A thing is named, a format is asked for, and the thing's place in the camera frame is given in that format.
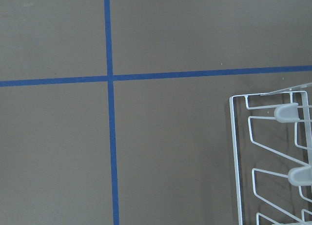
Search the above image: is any white wire cup holder rack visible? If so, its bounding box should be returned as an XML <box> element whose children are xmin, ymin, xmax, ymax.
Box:
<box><xmin>229</xmin><ymin>83</ymin><xmax>312</xmax><ymax>225</ymax></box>

